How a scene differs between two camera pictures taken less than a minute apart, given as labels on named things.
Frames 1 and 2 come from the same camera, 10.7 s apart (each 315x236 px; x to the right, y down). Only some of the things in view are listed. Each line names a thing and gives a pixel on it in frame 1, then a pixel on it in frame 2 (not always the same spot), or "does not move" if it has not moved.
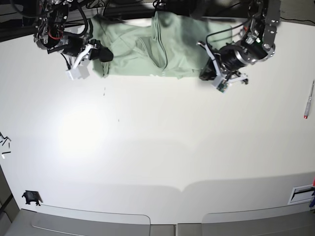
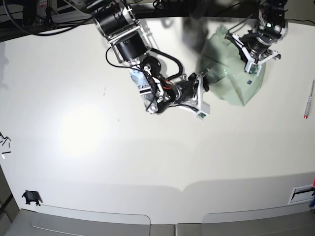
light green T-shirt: (165, 44) -> (220, 61)
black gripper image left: (76, 44) -> (186, 89)
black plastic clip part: (32, 196) does not move
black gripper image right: (231, 58) -> (256, 42)
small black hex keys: (9, 144) does not move
